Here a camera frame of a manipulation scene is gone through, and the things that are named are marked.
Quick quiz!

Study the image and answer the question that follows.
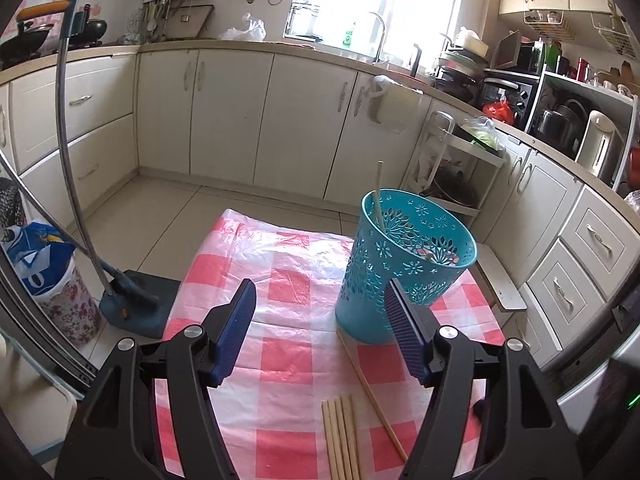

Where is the cream cabinet with drawers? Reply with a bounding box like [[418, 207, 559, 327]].
[[472, 130, 640, 368]]

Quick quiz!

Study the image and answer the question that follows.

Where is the black ribbed object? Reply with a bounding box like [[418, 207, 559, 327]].
[[0, 177, 26, 228]]

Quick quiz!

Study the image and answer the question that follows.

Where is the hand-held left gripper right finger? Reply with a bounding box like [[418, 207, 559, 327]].
[[384, 278, 586, 480]]

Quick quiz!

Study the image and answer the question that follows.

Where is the white storage rack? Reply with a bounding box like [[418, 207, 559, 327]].
[[407, 110, 507, 217]]

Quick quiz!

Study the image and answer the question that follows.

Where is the dark pan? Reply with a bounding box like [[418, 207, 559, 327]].
[[420, 169, 482, 207]]

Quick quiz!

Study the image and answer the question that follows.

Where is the red plastic bag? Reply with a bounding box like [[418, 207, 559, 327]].
[[482, 101, 516, 125]]

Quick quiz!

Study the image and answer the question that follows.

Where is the dark rice cooker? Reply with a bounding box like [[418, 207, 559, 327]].
[[532, 105, 583, 153]]

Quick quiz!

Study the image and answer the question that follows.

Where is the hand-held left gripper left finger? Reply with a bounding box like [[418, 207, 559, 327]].
[[55, 278, 258, 480]]

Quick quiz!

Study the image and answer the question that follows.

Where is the red white checkered tablecloth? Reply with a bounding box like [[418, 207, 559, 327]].
[[152, 208, 501, 480]]

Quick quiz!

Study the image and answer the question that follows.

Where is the white shelf unit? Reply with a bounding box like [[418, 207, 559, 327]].
[[525, 70, 640, 195]]

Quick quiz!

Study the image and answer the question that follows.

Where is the blue perforated plastic basket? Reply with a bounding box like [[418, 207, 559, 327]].
[[335, 188, 477, 346]]

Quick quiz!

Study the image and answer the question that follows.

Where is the wall utensil rack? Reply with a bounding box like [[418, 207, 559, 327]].
[[127, 0, 217, 44]]

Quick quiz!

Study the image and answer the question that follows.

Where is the metal faucet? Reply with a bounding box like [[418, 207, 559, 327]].
[[367, 11, 389, 64]]

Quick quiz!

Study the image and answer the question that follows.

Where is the dish rack with dishes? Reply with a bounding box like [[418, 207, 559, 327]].
[[434, 27, 490, 103]]

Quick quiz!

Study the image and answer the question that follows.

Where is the floral trash bin with bag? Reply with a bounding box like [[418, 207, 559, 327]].
[[0, 245, 99, 392]]

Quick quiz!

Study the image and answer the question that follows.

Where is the cream door cabinet run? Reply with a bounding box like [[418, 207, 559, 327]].
[[136, 44, 432, 207]]

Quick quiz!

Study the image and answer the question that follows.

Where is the white thermos kettle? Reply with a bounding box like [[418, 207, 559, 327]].
[[575, 110, 626, 183]]

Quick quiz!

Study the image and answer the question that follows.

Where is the metal handle broom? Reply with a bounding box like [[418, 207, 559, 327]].
[[0, 152, 160, 307]]

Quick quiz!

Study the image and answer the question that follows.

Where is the blue dustpan with metal handle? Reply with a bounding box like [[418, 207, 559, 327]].
[[54, 0, 181, 339]]

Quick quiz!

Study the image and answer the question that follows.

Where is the black toaster oven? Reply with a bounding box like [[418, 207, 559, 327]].
[[477, 76, 540, 131]]

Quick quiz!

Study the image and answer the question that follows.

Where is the clear bag of vegetables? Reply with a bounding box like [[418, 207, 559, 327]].
[[457, 116, 506, 152]]

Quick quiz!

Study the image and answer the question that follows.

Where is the blue plastic bag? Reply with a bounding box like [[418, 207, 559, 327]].
[[4, 220, 77, 297]]

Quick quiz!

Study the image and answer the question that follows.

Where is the wooden chopstick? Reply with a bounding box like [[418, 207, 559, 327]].
[[375, 161, 389, 234], [343, 395, 362, 480], [321, 401, 338, 480], [337, 330, 409, 463], [328, 399, 346, 480], [336, 397, 354, 480]]

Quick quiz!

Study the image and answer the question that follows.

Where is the white wire basket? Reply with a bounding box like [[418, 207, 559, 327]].
[[592, 12, 640, 59]]

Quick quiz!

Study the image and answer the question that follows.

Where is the cream drawer cabinet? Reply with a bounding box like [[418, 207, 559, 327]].
[[0, 46, 142, 223]]

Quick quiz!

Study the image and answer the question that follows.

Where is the black wok with wooden handle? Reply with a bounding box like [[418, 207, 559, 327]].
[[0, 2, 68, 63]]

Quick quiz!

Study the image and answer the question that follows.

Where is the white hanging plastic bag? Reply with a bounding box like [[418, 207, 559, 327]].
[[360, 75, 427, 135]]

